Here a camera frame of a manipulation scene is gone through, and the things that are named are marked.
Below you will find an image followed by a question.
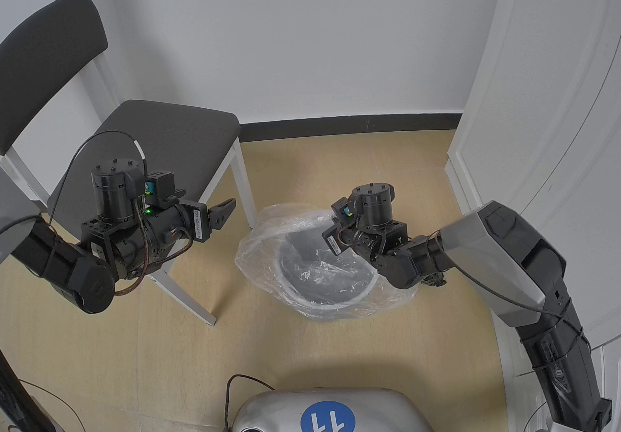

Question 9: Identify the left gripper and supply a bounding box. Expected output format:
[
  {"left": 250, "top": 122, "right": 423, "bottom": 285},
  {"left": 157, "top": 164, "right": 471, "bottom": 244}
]
[{"left": 145, "top": 197, "right": 237, "bottom": 271}]

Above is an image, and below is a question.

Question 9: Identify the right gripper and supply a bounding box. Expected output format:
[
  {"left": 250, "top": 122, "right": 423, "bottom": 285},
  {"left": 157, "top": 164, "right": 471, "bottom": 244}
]
[{"left": 321, "top": 221, "right": 378, "bottom": 268}]

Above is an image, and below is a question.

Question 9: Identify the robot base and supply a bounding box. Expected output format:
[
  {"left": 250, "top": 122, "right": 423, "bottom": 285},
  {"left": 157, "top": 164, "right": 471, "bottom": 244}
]
[{"left": 232, "top": 388, "right": 433, "bottom": 432}]

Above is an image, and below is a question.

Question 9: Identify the clear plastic bag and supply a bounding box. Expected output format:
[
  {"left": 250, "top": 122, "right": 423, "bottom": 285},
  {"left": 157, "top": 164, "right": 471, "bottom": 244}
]
[{"left": 234, "top": 202, "right": 420, "bottom": 322}]

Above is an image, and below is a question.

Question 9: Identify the white trash bin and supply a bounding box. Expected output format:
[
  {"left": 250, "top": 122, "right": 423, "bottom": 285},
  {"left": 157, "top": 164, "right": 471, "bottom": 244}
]
[{"left": 273, "top": 230, "right": 380, "bottom": 310}]

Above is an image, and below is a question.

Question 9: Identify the grey and white chair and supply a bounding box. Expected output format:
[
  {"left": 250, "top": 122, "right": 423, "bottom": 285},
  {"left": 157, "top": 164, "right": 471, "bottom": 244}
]
[{"left": 0, "top": 0, "right": 258, "bottom": 327}]

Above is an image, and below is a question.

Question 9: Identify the white panelled door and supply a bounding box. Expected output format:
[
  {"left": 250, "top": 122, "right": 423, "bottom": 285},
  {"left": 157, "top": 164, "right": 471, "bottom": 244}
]
[{"left": 445, "top": 0, "right": 621, "bottom": 375}]

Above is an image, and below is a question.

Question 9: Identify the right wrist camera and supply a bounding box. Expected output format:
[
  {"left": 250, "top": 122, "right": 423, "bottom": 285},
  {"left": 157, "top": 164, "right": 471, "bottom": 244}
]
[{"left": 330, "top": 196, "right": 360, "bottom": 227}]

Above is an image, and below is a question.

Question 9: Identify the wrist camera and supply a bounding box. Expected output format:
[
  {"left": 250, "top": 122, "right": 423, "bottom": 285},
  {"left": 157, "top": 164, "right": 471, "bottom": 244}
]
[
  {"left": 145, "top": 171, "right": 188, "bottom": 211},
  {"left": 330, "top": 196, "right": 360, "bottom": 227}
]

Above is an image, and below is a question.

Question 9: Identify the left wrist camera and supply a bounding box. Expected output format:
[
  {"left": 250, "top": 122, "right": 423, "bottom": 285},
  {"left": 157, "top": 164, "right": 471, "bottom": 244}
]
[{"left": 145, "top": 171, "right": 188, "bottom": 211}]

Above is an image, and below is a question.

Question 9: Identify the black cable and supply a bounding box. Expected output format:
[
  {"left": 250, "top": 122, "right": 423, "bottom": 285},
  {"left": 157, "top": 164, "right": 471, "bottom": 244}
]
[
  {"left": 224, "top": 374, "right": 275, "bottom": 432},
  {"left": 48, "top": 130, "right": 148, "bottom": 227}
]

